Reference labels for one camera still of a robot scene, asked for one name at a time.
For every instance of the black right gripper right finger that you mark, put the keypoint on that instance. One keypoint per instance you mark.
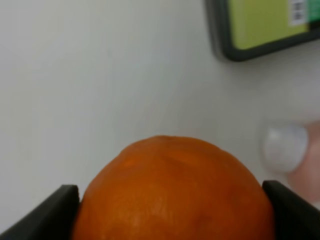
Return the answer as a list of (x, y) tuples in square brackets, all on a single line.
[(295, 218)]

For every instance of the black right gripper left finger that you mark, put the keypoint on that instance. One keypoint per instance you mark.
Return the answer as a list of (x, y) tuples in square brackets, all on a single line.
[(53, 219)]

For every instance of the pink lotion bottle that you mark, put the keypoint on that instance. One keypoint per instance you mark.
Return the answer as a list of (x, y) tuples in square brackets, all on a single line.
[(293, 150)]

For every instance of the orange tangerine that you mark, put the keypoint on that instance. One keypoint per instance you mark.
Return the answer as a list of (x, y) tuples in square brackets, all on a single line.
[(174, 188)]

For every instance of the black men's lotion bottle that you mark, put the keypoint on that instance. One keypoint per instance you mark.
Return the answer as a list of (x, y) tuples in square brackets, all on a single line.
[(242, 30)]

